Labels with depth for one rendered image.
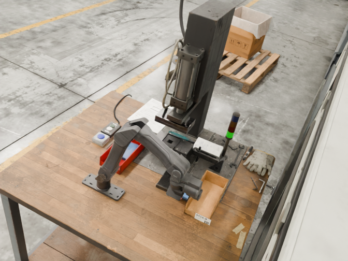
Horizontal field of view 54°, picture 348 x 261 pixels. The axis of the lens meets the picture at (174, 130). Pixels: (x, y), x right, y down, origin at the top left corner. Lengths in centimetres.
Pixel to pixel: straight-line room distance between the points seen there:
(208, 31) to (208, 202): 78
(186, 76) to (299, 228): 104
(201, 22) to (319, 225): 107
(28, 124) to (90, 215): 207
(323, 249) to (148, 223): 102
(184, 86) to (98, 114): 70
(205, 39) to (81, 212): 92
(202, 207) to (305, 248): 106
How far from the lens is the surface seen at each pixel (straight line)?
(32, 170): 176
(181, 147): 179
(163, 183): 168
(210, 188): 173
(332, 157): 84
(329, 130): 93
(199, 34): 155
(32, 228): 267
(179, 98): 161
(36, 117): 358
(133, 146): 186
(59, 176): 172
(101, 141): 185
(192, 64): 152
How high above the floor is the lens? 214
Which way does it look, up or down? 38 degrees down
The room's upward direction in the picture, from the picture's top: 11 degrees clockwise
